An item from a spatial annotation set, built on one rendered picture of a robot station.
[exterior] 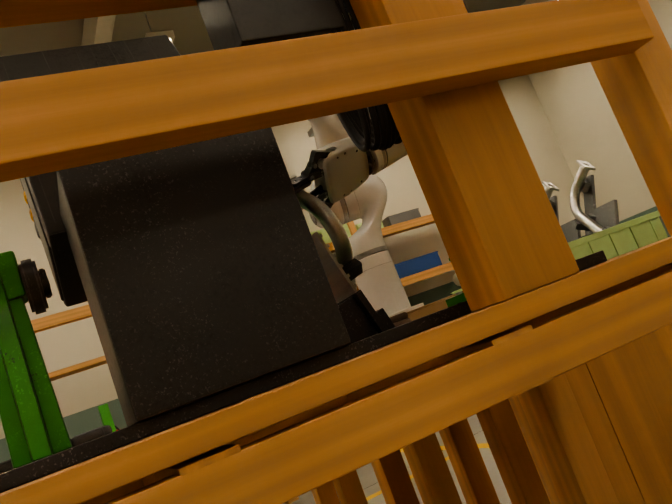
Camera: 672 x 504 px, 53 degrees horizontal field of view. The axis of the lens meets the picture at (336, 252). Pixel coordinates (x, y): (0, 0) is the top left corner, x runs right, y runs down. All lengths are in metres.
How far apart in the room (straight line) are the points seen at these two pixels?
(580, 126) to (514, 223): 8.90
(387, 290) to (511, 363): 0.98
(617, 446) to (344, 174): 1.07
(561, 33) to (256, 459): 0.75
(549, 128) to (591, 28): 9.02
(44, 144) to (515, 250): 0.60
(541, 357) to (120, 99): 0.61
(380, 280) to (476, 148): 0.93
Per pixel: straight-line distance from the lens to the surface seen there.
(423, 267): 7.39
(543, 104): 10.24
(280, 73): 0.84
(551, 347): 0.95
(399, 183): 8.29
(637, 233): 2.14
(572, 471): 1.72
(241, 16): 1.02
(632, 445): 1.96
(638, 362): 1.98
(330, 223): 1.16
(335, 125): 1.77
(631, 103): 1.28
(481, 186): 0.95
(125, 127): 0.77
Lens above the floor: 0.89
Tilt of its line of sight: 8 degrees up
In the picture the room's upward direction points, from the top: 21 degrees counter-clockwise
